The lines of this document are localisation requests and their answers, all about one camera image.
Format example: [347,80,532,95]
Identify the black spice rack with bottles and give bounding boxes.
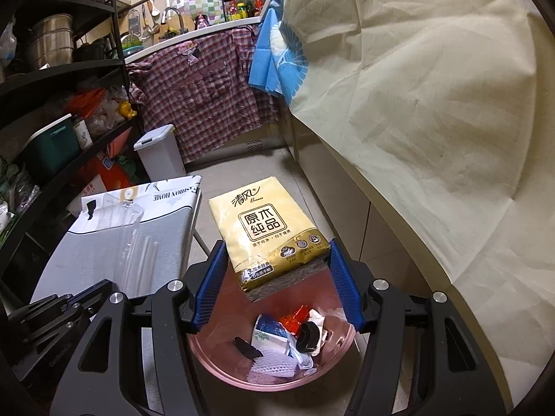
[220,0,272,22]

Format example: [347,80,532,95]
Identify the white lidded bin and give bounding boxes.
[134,124,187,183]

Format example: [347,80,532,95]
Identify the white bubble wrap pouch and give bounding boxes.
[247,351,300,378]

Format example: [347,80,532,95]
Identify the clear crumpled plastic bags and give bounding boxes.
[6,169,42,213]

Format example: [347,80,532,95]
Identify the clear plastic wrap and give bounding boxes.
[93,206,146,295]

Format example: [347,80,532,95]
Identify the yellow tissue pack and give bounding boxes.
[208,176,332,303]

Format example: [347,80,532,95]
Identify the pink plastic basin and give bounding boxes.
[186,264,360,393]

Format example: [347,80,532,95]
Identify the orange-red bag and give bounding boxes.
[65,88,109,115]

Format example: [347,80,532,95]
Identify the green storage box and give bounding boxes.
[22,114,81,185]

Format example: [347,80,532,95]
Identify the white tissue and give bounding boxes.
[306,305,348,356]

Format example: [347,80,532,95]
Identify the orange white sack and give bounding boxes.
[80,151,135,202]

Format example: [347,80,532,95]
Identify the small labelled jar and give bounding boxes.
[71,115,94,150]

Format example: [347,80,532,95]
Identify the red plaid shirt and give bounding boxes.
[127,24,282,165]

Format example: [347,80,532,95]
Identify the dark cooking pot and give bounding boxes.
[74,37,116,63]

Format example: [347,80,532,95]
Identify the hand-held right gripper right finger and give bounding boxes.
[327,237,508,416]

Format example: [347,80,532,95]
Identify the steel kitchen faucet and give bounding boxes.
[161,6,183,31]

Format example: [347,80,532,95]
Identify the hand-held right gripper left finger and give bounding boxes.
[51,240,230,416]

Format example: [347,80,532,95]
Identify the large steel pot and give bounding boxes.
[26,13,75,70]

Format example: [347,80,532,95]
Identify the clear bag white contents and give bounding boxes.
[87,95,124,139]

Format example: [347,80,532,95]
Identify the red translucent plastic packaging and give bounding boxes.
[277,305,314,334]

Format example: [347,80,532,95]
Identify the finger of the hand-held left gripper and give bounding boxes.
[26,279,117,315]
[25,310,98,344]

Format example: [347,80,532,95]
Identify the white paper pouch green print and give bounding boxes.
[251,327,300,356]

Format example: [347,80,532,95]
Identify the cream blue printed cloth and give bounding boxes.
[248,0,545,334]

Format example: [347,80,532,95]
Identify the white light blue packet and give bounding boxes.
[256,314,289,334]

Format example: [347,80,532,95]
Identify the black shelf rack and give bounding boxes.
[0,0,146,269]

